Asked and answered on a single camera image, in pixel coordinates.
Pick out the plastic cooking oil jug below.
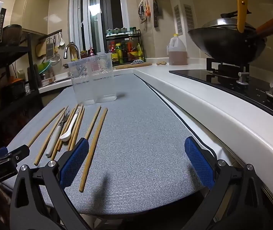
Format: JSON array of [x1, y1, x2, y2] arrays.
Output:
[[166, 34, 189, 66]]

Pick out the hanging metal grater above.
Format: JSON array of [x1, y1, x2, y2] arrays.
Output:
[[46, 37, 56, 59]]

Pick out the black metal shelf rack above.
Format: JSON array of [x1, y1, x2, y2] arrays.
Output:
[[0, 30, 62, 127]]

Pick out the black wire spice rack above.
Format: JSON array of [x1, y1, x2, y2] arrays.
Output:
[[105, 29, 146, 65]]

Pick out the black glass gas stove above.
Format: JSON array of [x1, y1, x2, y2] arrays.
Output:
[[169, 57, 273, 125]]

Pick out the chrome kitchen faucet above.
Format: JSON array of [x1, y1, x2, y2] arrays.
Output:
[[63, 42, 80, 61]]

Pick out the white framed window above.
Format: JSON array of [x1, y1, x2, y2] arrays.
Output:
[[69, 0, 130, 56]]

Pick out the row of spice jars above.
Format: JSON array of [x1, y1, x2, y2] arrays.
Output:
[[106, 27, 137, 35]]

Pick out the wall vent grille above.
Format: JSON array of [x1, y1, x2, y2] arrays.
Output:
[[184, 4, 194, 32], [173, 5, 184, 35]]

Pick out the row of sauce bottles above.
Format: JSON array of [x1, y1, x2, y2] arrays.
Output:
[[108, 38, 144, 64]]

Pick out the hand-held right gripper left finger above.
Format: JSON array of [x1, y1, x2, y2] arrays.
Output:
[[9, 138, 90, 230]]

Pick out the steel wok lid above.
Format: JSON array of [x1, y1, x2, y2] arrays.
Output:
[[202, 11, 257, 30]]

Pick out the white spoon striped handle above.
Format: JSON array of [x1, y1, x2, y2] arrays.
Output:
[[59, 104, 84, 142]]

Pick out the wooden cutting board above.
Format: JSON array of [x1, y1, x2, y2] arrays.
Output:
[[115, 62, 152, 70]]

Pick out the black orange appliance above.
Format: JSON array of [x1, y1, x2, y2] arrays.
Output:
[[8, 76, 26, 97]]

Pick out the white handled fork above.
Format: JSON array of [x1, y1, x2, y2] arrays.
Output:
[[45, 109, 71, 158]]

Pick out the black wok wooden handle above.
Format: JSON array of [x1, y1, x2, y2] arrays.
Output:
[[187, 12, 273, 64]]

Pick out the hanging kitchen utensils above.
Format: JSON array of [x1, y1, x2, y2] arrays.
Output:
[[138, 0, 151, 24]]

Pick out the clear plastic container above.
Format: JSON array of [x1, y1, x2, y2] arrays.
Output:
[[67, 53, 116, 106]]

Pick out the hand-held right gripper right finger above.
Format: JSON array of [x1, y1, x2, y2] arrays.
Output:
[[182, 136, 273, 230]]

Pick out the hanging white ladles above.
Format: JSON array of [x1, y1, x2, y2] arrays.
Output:
[[55, 32, 65, 48]]

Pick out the hanging cleaver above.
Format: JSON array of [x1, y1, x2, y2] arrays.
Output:
[[153, 0, 160, 28]]

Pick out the grey fabric mat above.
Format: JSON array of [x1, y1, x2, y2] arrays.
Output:
[[0, 73, 211, 215]]

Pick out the green colander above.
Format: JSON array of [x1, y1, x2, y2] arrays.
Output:
[[37, 61, 53, 74]]

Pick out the hanging wooden board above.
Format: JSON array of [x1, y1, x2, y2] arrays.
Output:
[[36, 41, 48, 58]]

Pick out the dark bowl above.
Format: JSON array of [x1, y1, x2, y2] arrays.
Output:
[[2, 24, 23, 46]]

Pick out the yellow handled spatula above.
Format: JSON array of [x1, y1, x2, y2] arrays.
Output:
[[236, 0, 248, 33]]

